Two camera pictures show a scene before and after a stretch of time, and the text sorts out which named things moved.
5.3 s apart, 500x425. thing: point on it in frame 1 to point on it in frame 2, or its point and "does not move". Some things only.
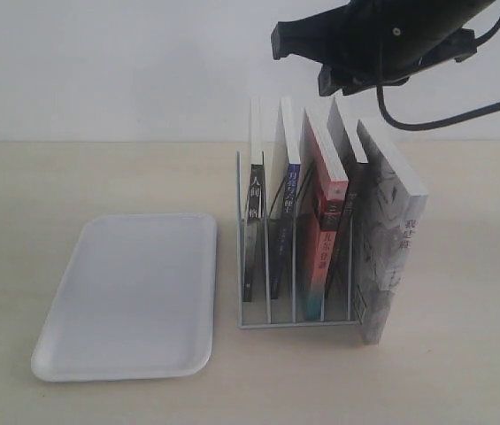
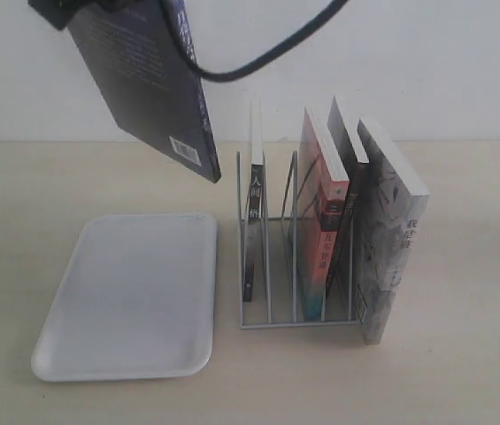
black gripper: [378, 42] to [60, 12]
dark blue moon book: [287, 194] to [154, 91]
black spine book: [254, 211] does not move
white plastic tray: [138, 302] does not move
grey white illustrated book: [390, 207] does not move
